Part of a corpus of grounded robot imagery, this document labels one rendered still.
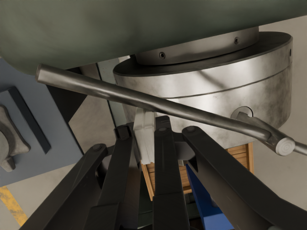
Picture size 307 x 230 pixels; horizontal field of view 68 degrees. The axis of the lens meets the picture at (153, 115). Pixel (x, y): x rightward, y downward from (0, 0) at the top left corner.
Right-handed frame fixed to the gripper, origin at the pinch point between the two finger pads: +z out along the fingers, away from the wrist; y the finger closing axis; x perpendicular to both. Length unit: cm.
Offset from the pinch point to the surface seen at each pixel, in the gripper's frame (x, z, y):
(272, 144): -6.2, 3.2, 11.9
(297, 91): -59, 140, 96
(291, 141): -5.9, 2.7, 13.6
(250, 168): -42, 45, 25
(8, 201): -99, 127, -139
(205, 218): -37.6, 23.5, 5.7
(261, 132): -4.9, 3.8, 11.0
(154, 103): 2.2, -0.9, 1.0
